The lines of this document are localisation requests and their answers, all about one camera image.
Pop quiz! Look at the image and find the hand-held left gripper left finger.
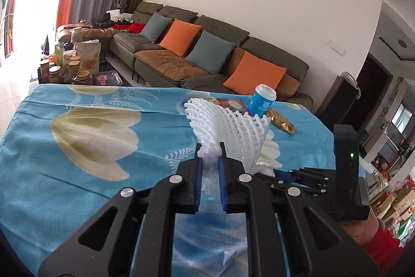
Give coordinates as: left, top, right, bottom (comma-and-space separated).
38, 143, 204, 277

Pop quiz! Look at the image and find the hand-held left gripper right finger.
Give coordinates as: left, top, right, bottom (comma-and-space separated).
218, 141, 380, 277

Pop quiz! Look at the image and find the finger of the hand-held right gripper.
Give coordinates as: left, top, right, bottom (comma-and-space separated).
287, 167, 335, 183
259, 175, 334, 200

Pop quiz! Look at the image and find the white foam fruit net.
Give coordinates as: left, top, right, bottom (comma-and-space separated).
253, 129, 282, 177
184, 97, 272, 200

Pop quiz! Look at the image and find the person's right forearm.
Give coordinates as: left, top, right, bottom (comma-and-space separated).
339, 217, 409, 277

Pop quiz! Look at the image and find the pile of product boxes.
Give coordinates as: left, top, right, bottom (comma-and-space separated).
360, 121, 415, 245

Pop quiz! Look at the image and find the gold foil wrapper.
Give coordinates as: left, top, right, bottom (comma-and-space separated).
266, 108, 296, 136

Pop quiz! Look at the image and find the blue cup with white lid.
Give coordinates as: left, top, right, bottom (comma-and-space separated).
248, 84, 277, 118

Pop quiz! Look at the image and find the dark wooden door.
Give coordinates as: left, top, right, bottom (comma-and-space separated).
342, 53, 393, 135

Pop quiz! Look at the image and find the blue floral printed blanket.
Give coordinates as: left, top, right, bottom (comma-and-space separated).
0, 84, 336, 277

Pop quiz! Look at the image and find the orange cushion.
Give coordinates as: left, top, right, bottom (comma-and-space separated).
223, 51, 287, 96
159, 19, 202, 58

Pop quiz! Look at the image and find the green sectional sofa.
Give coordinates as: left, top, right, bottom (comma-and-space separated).
56, 1, 313, 110

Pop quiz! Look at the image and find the teal cushion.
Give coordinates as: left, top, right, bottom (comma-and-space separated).
140, 11, 172, 43
185, 30, 236, 75

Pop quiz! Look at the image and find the beige snack bag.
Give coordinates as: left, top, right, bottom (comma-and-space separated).
75, 41, 102, 75

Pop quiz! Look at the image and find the red cloth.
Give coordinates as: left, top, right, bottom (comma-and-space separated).
125, 23, 145, 35

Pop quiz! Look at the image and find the group of glass jars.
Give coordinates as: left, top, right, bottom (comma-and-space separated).
38, 25, 101, 86

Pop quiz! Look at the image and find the white plastic bag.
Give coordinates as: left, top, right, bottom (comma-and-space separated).
107, 9, 133, 23

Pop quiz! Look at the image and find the black cloth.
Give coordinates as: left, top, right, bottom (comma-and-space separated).
92, 13, 112, 27

